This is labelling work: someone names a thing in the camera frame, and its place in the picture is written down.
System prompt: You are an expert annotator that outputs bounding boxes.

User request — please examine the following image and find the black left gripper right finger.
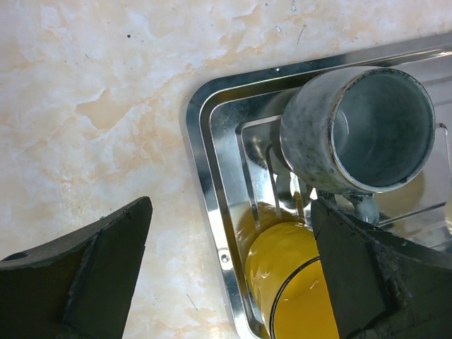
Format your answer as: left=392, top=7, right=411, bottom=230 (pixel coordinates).
left=311, top=198, right=451, bottom=338

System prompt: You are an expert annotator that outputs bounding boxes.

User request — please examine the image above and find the yellow mug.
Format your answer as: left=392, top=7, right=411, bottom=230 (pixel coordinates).
left=245, top=222, right=339, bottom=338

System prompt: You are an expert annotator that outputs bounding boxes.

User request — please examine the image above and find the grey mug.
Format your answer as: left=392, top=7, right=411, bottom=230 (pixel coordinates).
left=280, top=66, right=436, bottom=225

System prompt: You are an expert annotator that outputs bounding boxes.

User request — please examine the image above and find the metal serving tray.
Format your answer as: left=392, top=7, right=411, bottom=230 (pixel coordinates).
left=186, top=33, right=451, bottom=338

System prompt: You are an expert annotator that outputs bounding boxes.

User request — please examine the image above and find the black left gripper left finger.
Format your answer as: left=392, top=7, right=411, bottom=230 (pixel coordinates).
left=1, top=196, right=153, bottom=338

